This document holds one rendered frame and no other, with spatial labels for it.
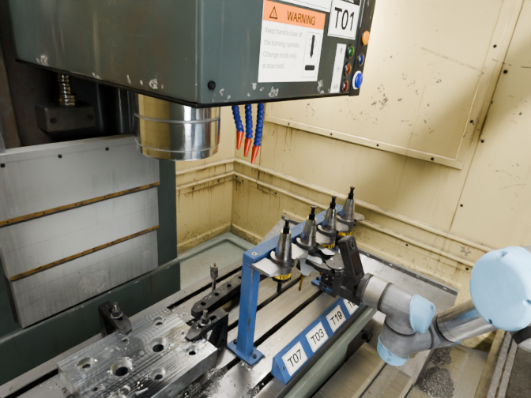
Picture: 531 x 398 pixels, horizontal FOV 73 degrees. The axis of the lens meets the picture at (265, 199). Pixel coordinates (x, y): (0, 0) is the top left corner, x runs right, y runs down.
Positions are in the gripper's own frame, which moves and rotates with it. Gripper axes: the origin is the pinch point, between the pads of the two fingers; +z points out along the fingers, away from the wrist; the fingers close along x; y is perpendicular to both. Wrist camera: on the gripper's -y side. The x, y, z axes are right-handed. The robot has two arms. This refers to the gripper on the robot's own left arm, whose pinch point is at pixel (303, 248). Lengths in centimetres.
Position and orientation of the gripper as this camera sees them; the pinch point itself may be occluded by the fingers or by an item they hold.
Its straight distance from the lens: 100.6
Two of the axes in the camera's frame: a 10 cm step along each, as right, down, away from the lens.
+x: 6.4, -2.4, 7.3
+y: -1.0, 9.1, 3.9
